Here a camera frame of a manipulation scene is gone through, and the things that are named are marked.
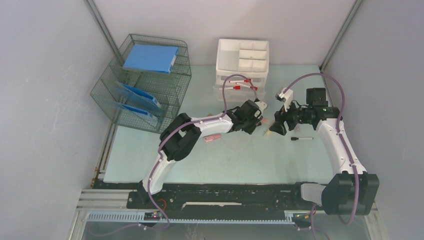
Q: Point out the white plastic drawer organizer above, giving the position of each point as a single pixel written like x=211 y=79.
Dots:
x=239 y=59

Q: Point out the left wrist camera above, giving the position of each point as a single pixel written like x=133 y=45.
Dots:
x=261 y=105

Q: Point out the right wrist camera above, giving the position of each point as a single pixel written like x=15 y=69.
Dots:
x=286 y=96

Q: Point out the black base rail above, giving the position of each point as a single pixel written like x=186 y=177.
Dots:
x=216 y=203

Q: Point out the black cap marker right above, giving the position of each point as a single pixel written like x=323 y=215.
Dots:
x=301 y=138

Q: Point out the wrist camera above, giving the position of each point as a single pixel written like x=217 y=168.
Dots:
x=261 y=105
x=286 y=96

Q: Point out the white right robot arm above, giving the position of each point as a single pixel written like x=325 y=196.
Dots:
x=334 y=155

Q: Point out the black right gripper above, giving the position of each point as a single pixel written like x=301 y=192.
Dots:
x=280 y=117

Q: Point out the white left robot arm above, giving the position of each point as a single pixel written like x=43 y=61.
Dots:
x=180 y=137

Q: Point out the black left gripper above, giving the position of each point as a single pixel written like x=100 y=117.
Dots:
x=256 y=120

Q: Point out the red cap marker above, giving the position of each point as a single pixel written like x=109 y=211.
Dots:
x=248 y=86
x=240 y=81
x=237 y=87

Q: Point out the green wire mesh rack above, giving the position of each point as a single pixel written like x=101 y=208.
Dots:
x=169 y=89

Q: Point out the pink correction tape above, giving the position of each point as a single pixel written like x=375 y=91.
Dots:
x=212 y=137

